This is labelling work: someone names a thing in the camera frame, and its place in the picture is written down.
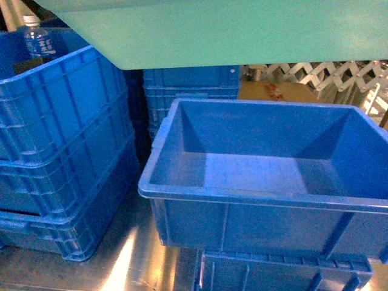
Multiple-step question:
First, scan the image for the teal plastic bin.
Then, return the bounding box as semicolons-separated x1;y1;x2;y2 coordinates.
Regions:
40;1;387;70

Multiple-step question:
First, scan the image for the blue ribbed crate stack left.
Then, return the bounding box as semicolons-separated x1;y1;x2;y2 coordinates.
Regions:
1;28;139;261

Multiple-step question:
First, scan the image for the blue open plastic bin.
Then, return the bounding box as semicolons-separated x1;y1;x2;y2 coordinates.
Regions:
138;98;387;263

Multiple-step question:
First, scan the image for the blue ribbed crate back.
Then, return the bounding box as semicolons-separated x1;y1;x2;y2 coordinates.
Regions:
143;65;240;139

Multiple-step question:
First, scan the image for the brown cardboard box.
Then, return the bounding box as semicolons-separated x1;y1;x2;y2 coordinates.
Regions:
238;81;321;103

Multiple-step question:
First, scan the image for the blue crate under bin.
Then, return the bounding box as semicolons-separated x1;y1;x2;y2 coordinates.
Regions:
193;250;373;290

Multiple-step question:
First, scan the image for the grey expandable roller conveyor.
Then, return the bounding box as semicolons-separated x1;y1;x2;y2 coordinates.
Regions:
241;59;387;127

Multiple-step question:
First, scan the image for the clear plastic water bottle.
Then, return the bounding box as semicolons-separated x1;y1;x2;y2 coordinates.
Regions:
23;15;58;59

